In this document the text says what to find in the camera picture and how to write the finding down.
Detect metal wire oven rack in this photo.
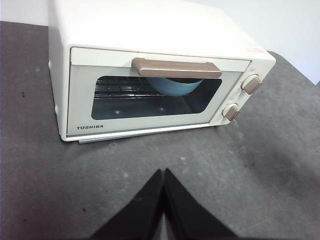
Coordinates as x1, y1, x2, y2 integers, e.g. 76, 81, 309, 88
94, 76, 166, 98

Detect cream temperature knob, tan grip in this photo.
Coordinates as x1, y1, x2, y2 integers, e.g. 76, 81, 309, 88
240, 74, 264, 96

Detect cream Toshiba toaster oven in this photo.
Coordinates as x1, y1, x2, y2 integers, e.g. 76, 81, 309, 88
47, 0, 277, 145

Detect glass oven door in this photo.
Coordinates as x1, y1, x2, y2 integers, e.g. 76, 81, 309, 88
66, 46, 252, 139

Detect cream timer knob, tan grip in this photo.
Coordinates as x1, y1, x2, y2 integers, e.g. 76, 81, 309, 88
221, 102, 241, 121

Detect silver crumb tray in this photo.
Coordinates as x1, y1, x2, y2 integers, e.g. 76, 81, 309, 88
78, 138, 141, 146

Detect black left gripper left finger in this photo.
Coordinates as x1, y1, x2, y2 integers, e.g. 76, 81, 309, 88
89, 168, 165, 240

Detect red warning sticker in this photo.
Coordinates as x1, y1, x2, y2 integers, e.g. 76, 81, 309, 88
244, 46, 266, 55

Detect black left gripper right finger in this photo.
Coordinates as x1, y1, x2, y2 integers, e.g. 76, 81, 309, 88
163, 168, 238, 240

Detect blue ribbed bowl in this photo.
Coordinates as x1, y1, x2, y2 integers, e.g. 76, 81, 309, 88
147, 77, 204, 97

